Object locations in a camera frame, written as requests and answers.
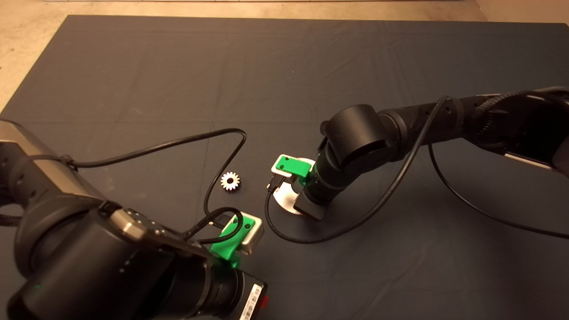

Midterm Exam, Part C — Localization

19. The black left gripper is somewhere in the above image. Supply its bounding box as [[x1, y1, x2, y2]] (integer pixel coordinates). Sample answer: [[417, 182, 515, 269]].
[[205, 261, 269, 320]]

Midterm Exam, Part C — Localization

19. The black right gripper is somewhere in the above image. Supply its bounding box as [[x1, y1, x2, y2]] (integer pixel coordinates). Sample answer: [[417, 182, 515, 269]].
[[293, 181, 335, 222]]

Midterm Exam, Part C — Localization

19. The round metal carrier plate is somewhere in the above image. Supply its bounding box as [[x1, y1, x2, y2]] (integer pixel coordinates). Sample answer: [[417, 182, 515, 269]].
[[273, 157, 316, 215]]

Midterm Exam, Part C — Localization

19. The steel planetary gear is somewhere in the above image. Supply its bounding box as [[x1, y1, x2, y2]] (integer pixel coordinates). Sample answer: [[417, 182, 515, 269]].
[[220, 172, 241, 192]]

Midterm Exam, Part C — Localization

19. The dark grey table cloth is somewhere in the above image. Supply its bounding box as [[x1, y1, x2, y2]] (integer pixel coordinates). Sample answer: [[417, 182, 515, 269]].
[[0, 16, 569, 320]]

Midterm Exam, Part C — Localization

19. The green right camera mount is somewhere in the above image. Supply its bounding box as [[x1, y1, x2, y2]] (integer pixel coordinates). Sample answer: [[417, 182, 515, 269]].
[[273, 154, 314, 185]]

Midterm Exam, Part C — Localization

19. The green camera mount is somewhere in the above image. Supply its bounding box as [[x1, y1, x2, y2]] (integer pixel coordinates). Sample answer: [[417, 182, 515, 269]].
[[210, 216, 256, 268], [273, 154, 314, 185]]

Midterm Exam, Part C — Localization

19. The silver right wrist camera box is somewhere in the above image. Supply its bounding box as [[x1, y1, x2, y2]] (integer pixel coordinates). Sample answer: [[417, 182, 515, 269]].
[[270, 156, 296, 180]]

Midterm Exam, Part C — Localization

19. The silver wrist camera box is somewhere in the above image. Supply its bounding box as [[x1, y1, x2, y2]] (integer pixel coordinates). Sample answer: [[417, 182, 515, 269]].
[[270, 156, 296, 180], [222, 214, 265, 255]]

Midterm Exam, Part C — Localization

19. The black right camera cable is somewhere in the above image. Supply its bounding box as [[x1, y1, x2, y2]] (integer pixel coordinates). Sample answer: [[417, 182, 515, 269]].
[[264, 95, 569, 244]]

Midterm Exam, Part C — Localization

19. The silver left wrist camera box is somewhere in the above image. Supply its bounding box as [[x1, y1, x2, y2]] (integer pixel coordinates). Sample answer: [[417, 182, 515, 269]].
[[222, 214, 265, 255]]

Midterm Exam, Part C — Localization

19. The green left camera mount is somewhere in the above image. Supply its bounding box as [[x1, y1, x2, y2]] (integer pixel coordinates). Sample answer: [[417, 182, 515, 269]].
[[210, 216, 256, 268]]

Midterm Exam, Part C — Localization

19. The short braided left gripper cable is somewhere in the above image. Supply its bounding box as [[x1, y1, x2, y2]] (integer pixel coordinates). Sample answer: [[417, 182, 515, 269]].
[[184, 208, 244, 244]]

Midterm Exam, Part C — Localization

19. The short braided gripper cable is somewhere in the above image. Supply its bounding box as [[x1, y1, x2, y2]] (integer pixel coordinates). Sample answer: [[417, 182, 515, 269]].
[[184, 208, 244, 244], [317, 121, 330, 152]]

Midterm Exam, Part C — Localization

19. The short braided right gripper cable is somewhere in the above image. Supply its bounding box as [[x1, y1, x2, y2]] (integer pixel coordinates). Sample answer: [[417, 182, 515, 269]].
[[317, 121, 330, 152]]

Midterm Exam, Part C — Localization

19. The black braided right arm hose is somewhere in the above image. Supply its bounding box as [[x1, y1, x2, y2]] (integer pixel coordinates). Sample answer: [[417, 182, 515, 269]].
[[473, 89, 569, 123]]

